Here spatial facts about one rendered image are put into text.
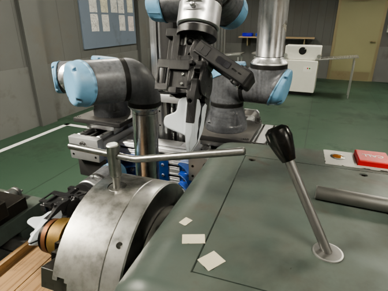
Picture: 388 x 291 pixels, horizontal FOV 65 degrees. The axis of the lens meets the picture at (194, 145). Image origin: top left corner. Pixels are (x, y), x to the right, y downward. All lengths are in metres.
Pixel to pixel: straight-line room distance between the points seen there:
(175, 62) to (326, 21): 9.08
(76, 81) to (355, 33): 9.02
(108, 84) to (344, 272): 0.64
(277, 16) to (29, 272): 0.99
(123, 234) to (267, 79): 0.65
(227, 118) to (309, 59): 6.22
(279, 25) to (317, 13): 8.59
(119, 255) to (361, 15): 9.28
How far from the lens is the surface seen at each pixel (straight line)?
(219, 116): 1.05
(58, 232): 0.72
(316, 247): 0.43
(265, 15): 0.98
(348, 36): 9.53
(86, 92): 0.80
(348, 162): 0.69
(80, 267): 0.55
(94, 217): 0.55
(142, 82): 0.84
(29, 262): 1.04
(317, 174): 0.62
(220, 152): 0.45
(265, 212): 0.48
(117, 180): 0.57
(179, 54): 0.55
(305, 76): 7.16
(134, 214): 0.52
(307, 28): 9.56
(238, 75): 0.51
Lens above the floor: 1.52
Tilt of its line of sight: 22 degrees down
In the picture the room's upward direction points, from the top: straight up
